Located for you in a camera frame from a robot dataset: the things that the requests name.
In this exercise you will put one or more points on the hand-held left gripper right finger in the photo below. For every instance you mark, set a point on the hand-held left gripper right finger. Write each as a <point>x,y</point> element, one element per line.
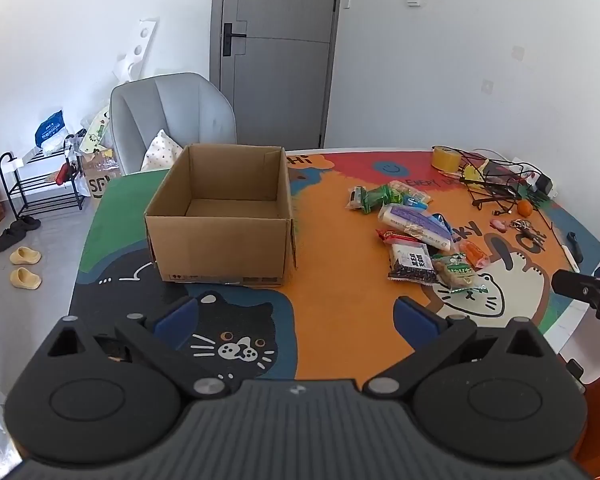
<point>414,321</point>

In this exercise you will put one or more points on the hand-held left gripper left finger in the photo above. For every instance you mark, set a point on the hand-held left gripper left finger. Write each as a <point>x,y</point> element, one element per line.
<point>177,321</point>

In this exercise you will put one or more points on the black white snack packet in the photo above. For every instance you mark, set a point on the black white snack packet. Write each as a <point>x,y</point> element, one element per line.
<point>411,262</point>

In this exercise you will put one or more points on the green beige snack packet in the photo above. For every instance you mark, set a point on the green beige snack packet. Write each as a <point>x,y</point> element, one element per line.
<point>457,272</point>

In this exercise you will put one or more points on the brown cardboard box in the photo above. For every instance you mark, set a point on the brown cardboard box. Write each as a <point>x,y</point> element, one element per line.
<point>215,245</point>

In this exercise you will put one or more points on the red snack packet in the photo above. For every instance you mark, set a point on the red snack packet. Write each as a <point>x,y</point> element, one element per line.
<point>392,236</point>

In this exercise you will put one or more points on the white purple snack packet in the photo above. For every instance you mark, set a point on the white purple snack packet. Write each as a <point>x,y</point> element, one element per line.
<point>412,225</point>

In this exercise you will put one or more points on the blue snack packet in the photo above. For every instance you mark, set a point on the blue snack packet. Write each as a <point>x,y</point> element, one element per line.
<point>441,222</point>

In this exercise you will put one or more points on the clear packet with black label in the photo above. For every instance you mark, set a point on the clear packet with black label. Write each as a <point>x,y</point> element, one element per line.
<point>356,198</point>

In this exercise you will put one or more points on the white pen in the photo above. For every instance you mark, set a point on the white pen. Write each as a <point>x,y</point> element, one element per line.
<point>565,250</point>

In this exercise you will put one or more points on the black marker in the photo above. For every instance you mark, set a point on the black marker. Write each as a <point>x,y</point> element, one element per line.
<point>575,247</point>

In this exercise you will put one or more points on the bunch of keys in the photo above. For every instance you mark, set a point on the bunch of keys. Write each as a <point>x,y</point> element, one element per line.
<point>527,232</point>

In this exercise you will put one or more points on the small orange fruit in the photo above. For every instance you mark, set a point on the small orange fruit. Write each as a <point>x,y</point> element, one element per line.
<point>525,208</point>

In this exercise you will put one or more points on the orange snack packet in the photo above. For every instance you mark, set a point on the orange snack packet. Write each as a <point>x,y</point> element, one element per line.
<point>475,254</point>

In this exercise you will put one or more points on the pink small trinket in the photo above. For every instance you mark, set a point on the pink small trinket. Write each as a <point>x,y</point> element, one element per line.
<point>498,224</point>

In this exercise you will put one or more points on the colourful cat print table mat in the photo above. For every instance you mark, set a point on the colourful cat print table mat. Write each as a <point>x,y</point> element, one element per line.
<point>330,270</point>

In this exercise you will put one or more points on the black power adapter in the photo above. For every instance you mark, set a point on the black power adapter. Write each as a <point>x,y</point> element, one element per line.
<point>545,184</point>

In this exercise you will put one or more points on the beige rice cracker packet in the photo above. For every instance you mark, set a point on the beige rice cracker packet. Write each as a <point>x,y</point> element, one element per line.
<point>416,191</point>

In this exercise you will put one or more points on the yellow black soft toy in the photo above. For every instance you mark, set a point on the yellow black soft toy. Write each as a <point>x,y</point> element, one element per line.
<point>475,171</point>

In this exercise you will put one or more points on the yellow slipper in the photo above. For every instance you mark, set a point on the yellow slipper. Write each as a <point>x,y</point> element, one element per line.
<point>25,256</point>
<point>26,278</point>

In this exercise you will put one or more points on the yellow tape roll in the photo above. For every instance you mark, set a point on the yellow tape roll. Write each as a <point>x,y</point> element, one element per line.
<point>446,159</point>

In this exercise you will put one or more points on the white dotted cushion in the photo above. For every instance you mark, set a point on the white dotted cushion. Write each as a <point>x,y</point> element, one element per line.
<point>161,152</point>

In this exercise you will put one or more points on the black slipper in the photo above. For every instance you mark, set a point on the black slipper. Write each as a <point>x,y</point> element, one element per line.
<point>9,239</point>
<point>29,222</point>

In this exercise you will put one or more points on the black shoe rack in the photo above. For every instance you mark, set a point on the black shoe rack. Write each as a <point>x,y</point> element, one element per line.
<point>45,195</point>

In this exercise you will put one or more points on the white green patterned bag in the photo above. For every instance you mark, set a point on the white green patterned bag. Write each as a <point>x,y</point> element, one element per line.
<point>96,130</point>

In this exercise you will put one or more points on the grey upholstered chair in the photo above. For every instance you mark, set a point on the grey upholstered chair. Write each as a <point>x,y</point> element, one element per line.
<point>180,105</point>

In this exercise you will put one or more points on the blue plastic bag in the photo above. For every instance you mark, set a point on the blue plastic bag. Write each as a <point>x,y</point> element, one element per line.
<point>50,127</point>

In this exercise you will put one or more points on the white foam board with holes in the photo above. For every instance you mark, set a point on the white foam board with holes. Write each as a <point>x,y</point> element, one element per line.
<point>137,50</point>

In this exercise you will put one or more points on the grey door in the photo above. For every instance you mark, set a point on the grey door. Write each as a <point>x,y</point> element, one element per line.
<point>280,60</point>

